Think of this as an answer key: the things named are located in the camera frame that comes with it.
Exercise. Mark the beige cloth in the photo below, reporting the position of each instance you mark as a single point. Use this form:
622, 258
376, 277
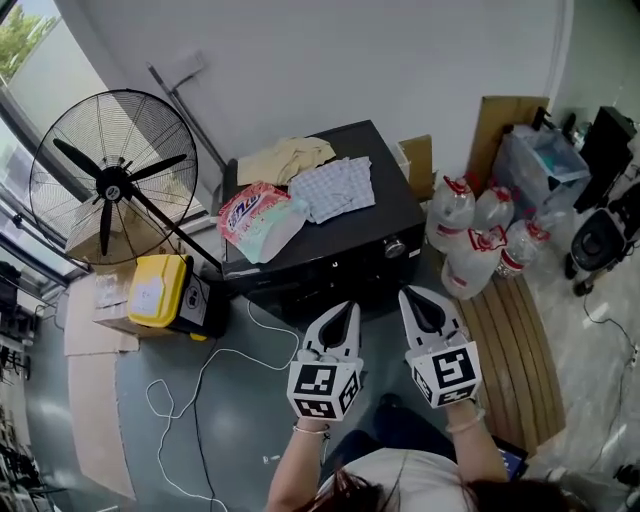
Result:
270, 160

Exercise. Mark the large beige box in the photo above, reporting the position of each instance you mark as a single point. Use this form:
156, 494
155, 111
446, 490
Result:
82, 245

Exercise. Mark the black cabinet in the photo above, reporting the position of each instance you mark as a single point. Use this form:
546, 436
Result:
605, 150

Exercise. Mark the black washing machine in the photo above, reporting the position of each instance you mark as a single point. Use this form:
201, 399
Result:
350, 240

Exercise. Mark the wooden slatted board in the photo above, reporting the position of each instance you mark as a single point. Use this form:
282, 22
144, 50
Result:
520, 360

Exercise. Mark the black pedestal fan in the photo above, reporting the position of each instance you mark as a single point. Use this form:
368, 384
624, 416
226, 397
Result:
114, 189

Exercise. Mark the black bin with yellow lid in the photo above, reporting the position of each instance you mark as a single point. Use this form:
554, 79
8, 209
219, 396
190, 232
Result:
155, 290

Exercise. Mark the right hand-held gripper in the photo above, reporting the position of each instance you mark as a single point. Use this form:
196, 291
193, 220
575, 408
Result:
447, 372

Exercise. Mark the small leaning cardboard piece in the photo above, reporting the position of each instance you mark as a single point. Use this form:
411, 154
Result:
417, 165

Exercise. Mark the checked cloth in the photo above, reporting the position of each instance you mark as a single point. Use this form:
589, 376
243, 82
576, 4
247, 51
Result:
335, 187

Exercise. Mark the person's white shirt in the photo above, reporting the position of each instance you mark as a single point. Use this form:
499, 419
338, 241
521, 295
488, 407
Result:
400, 475

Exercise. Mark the grey wall pipe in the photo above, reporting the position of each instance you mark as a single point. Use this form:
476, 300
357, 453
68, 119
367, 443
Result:
185, 115

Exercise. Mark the brown cardboard box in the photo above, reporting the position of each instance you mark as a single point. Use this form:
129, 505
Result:
110, 305

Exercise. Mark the person's right forearm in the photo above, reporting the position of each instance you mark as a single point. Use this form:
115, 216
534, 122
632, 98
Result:
477, 450

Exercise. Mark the person's left forearm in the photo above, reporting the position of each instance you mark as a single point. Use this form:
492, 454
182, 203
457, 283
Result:
295, 465

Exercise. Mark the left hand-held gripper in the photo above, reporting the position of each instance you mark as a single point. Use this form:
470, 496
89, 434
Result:
320, 387

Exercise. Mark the black faucet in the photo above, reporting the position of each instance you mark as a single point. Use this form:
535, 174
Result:
541, 119

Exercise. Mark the flat cardboard floor sheet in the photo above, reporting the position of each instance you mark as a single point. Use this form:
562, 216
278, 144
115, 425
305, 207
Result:
97, 425
85, 325

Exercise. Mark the clear water bottle red cap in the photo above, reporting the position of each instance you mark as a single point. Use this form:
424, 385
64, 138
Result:
522, 247
495, 210
447, 215
470, 270

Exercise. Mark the large leaning cardboard sheet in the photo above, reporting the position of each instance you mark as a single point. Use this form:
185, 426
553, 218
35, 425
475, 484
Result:
495, 130

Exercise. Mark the silver metal control knob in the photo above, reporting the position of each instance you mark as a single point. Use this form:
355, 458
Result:
394, 246

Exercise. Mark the black-framed window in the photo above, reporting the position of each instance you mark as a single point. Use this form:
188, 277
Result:
15, 125

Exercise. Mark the pink detergent bag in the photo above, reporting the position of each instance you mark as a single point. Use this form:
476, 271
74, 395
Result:
255, 220

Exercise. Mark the blue and black box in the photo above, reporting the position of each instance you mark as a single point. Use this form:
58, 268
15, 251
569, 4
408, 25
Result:
512, 457

